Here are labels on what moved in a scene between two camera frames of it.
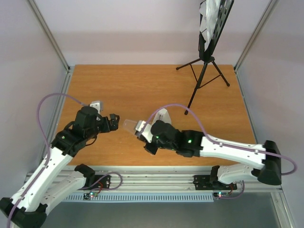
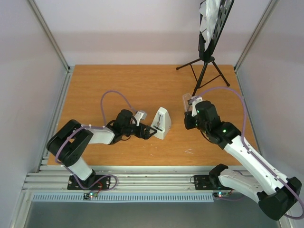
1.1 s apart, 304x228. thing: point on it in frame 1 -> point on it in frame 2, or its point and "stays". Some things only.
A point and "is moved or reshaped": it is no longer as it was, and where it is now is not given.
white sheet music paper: (209, 9) stays
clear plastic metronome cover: (130, 126) is moved or reshaped
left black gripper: (108, 128) -> (146, 136)
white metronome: (162, 115) stays
